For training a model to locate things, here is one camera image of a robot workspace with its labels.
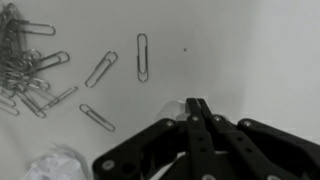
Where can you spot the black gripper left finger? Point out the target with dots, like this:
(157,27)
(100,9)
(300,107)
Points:
(150,143)

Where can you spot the pile of silver paper clips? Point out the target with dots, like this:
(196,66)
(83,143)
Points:
(13,66)

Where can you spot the large crumpled white paper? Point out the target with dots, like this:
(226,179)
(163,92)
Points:
(53,166)

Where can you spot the silver paper clip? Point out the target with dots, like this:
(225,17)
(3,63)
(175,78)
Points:
(51,60)
(61,97)
(36,28)
(97,117)
(142,57)
(101,69)

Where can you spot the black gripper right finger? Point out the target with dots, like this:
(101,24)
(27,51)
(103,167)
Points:
(260,146)

